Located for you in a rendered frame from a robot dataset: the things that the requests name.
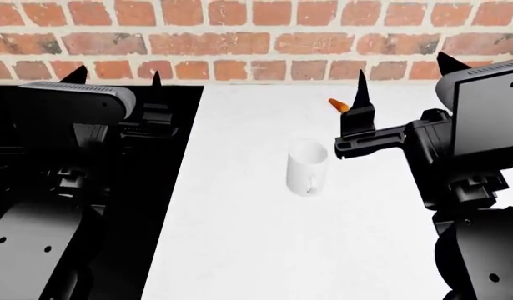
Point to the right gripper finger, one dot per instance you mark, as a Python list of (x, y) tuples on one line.
[(359, 115), (448, 64)]

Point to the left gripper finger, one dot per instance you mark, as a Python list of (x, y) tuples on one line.
[(157, 112), (78, 76)]

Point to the white ceramic mug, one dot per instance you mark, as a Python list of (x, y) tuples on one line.
[(306, 170)]

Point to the orange carrot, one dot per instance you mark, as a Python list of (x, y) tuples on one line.
[(338, 105)]

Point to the black glass cooktop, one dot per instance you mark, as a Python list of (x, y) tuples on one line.
[(164, 156)]

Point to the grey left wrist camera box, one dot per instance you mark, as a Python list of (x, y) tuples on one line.
[(78, 98)]

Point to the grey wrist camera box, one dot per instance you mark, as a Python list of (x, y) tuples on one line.
[(485, 106), (78, 98)]

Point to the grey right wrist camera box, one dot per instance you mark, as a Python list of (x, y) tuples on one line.
[(485, 106)]

